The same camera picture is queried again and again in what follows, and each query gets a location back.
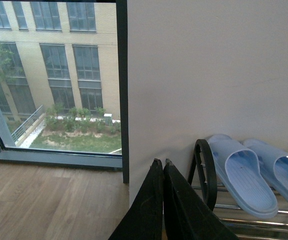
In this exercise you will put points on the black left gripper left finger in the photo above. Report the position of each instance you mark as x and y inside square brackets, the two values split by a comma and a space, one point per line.
[143, 220]

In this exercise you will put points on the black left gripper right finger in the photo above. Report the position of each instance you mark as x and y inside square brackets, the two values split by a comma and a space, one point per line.
[186, 216]

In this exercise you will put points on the light blue slipper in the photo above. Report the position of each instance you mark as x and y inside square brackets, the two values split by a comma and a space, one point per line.
[273, 163]
[238, 169]

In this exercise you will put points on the black metal shoe rack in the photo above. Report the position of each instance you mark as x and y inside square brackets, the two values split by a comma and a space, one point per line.
[210, 188]

